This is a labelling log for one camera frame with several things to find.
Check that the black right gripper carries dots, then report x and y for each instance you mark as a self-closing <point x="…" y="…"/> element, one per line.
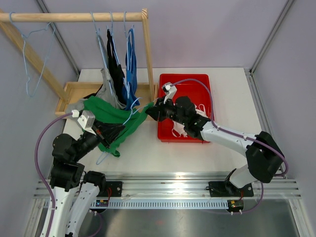
<point x="157" y="111"/>

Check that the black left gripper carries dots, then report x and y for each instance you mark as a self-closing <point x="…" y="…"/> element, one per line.
<point x="110" y="132"/>

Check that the light blue hanger of green top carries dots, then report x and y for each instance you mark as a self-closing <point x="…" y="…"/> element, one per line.
<point x="131" y="119"/>

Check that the green tank top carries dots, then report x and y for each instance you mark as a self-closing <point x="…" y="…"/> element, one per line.
<point x="97" y="106"/>

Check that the white camisole tank top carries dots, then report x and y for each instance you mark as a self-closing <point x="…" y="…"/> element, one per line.
<point x="190" y="123"/>

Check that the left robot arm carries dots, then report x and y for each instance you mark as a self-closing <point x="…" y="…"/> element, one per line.
<point x="73" y="189"/>

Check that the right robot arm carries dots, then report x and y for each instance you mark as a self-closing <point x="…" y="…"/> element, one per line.
<point x="262" y="154"/>

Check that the blue tank top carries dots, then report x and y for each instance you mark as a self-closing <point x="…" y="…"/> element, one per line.
<point x="128" y="104"/>

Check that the grey tank top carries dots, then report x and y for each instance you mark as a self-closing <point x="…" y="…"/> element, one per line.
<point x="79" y="105"/>

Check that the light blue hanger of grey top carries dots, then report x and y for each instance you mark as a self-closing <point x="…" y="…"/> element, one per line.
<point x="107" y="90"/>

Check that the black tank top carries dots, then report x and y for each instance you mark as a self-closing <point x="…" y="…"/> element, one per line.
<point x="115" y="70"/>

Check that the light blue hanger of black top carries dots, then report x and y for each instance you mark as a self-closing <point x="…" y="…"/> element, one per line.
<point x="116" y="56"/>

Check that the red plastic bin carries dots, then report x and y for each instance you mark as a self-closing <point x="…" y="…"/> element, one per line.
<point x="190" y="99"/>

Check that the wooden clothes rack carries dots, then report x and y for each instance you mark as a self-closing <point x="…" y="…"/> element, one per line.
<point x="73" y="91"/>

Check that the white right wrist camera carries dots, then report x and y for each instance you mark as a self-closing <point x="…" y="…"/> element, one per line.
<point x="169" y="90"/>

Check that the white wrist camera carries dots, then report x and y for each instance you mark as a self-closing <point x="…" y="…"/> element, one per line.
<point x="169" y="90"/>
<point x="85" y="119"/>

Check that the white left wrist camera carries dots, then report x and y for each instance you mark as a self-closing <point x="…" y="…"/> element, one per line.
<point x="85" y="119"/>

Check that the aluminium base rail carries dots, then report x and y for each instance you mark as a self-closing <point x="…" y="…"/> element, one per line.
<point x="183" y="190"/>

